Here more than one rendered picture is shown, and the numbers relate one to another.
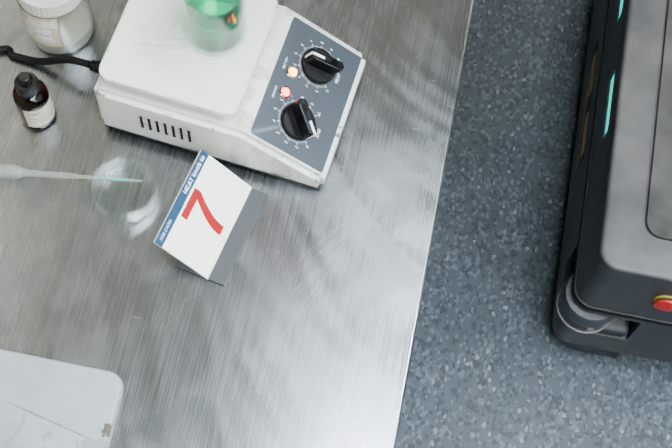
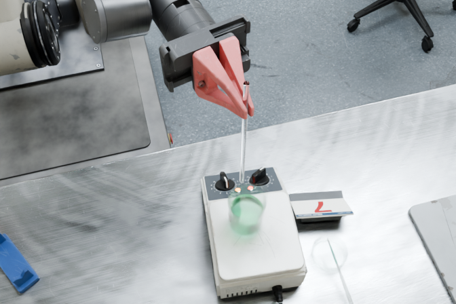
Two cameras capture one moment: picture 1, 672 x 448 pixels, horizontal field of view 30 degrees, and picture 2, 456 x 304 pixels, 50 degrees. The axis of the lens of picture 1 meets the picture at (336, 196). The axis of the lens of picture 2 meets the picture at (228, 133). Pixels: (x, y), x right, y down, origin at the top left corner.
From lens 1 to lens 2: 0.79 m
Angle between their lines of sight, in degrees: 47
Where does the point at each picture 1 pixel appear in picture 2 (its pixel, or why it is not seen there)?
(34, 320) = (412, 262)
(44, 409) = (446, 230)
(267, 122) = (271, 187)
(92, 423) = (435, 207)
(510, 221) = not seen: hidden behind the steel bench
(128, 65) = (290, 253)
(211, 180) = (305, 210)
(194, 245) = (337, 204)
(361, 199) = (267, 157)
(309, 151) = (268, 172)
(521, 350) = not seen: hidden behind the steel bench
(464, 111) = not seen: hidden behind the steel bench
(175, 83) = (286, 225)
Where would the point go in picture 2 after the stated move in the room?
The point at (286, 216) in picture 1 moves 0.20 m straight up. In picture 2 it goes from (293, 182) to (309, 114)
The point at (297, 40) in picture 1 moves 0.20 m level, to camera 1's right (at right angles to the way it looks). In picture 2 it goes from (220, 195) to (181, 99)
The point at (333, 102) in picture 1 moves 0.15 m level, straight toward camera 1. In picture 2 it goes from (236, 175) to (317, 146)
